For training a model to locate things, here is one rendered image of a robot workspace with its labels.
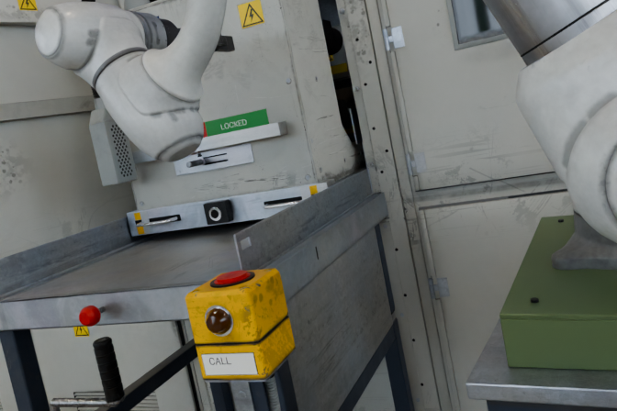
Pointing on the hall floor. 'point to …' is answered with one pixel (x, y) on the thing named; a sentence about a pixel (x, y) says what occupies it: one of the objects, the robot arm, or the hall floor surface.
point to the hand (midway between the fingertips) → (220, 43)
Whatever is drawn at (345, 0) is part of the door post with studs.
